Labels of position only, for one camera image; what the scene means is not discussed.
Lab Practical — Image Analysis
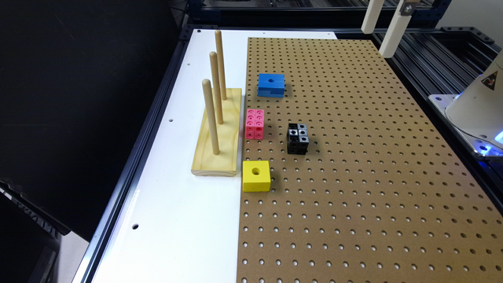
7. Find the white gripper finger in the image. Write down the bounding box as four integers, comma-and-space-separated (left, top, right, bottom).
361, 0, 384, 34
379, 0, 420, 58

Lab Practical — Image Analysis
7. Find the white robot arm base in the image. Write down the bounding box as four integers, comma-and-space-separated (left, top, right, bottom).
429, 54, 502, 158

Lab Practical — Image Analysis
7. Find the yellow block with hole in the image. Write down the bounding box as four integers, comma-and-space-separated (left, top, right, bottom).
242, 160, 271, 192

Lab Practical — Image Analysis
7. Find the wooden peg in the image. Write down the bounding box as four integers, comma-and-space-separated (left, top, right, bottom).
202, 79, 220, 155
215, 29, 227, 100
209, 51, 223, 124

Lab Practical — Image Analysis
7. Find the middle wooden peg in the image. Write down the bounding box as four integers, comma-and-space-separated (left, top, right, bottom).
209, 51, 223, 124

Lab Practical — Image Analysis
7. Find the rear wooden peg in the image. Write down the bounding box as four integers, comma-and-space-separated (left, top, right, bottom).
215, 29, 227, 100

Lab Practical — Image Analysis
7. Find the black cube block cluster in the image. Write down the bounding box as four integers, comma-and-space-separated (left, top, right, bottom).
287, 123, 310, 155

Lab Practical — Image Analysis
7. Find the wooden peg stand base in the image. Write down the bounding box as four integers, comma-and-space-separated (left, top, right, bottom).
191, 88, 242, 177

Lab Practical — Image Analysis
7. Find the black panel at left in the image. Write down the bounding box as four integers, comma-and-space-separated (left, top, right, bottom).
1, 0, 179, 240

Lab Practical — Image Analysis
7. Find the blue block with hole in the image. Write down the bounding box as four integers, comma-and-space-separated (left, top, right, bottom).
258, 73, 285, 97

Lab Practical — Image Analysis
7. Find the front wooden peg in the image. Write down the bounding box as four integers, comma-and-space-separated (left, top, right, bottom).
202, 79, 220, 155

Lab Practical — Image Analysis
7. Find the brown pegboard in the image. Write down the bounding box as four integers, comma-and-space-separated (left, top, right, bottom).
237, 38, 502, 282

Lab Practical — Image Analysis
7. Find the pink cube block cluster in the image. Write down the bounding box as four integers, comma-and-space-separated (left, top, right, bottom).
245, 109, 264, 140

